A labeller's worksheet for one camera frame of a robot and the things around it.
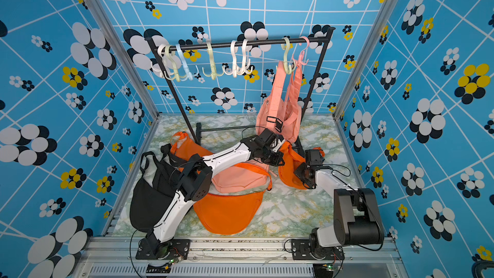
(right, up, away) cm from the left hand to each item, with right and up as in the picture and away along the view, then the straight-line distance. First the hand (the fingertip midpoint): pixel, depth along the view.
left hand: (288, 162), depth 90 cm
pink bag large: (-6, +24, -8) cm, 26 cm away
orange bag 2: (-26, -20, -9) cm, 34 cm away
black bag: (-63, -14, -2) cm, 65 cm away
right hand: (+7, -6, +4) cm, 10 cm away
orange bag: (-53, +6, +10) cm, 54 cm away
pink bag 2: (+4, +20, +6) cm, 21 cm away
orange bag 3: (+1, +1, +1) cm, 2 cm away
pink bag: (-17, -6, -1) cm, 18 cm away
